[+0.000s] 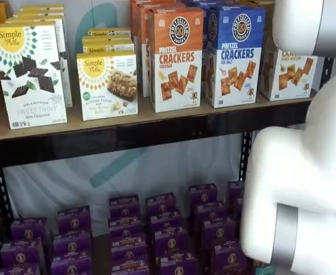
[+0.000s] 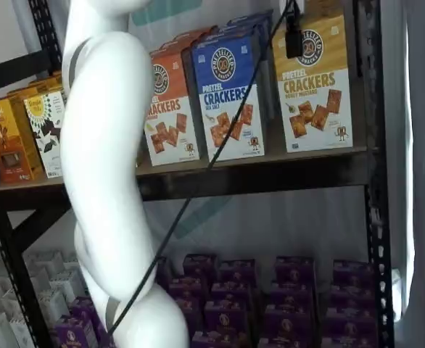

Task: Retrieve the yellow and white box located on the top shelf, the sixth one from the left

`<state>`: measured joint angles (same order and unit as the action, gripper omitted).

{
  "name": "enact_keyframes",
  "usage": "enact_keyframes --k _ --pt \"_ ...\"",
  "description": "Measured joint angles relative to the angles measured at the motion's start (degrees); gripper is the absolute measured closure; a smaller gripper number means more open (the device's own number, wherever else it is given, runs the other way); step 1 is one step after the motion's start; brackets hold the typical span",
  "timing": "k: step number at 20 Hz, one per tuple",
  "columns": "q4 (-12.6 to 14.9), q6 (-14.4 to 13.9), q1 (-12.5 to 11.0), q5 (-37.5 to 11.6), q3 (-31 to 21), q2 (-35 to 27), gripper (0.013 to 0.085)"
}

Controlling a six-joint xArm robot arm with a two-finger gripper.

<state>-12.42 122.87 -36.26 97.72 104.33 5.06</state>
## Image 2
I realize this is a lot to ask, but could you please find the Simple Mills Sweet Thins box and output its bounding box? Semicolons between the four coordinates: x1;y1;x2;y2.
23;90;69;180

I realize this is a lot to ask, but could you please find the wooden shelf board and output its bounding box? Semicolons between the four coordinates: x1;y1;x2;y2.
0;144;368;192

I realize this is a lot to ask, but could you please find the orange brown snack box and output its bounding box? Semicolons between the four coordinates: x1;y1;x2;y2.
7;84;54;109
0;97;45;183
28;72;65;91

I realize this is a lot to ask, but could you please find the orange pretzel crackers box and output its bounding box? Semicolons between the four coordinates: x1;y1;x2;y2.
159;35;199;56
143;48;202;167
171;25;219;41

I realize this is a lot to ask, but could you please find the black metal shelf rack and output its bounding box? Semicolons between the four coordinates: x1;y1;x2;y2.
0;0;395;348

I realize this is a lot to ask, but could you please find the blue pretzel crackers box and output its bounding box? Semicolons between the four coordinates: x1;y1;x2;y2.
191;33;267;162
226;9;275;41
205;22;273;121

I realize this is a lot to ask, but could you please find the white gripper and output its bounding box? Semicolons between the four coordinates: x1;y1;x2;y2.
278;0;306;61

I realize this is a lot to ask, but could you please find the purple snack box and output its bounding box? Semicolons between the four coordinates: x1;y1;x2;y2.
324;307;379;339
54;314;98;348
174;298;204;331
191;331;250;348
210;281;252;306
203;299;250;336
329;283;377;311
182;253;219;282
263;303;313;340
217;258;257;288
321;334;379;348
257;336;312;348
274;255;316;288
68;296;102;328
268;281;317;310
168;277;208;304
332;258;375;288

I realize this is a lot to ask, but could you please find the yellow pretzel crackers box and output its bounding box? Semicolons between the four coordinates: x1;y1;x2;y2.
271;13;355;154

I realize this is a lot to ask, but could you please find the black cable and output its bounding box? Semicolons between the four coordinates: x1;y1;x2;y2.
106;0;297;335

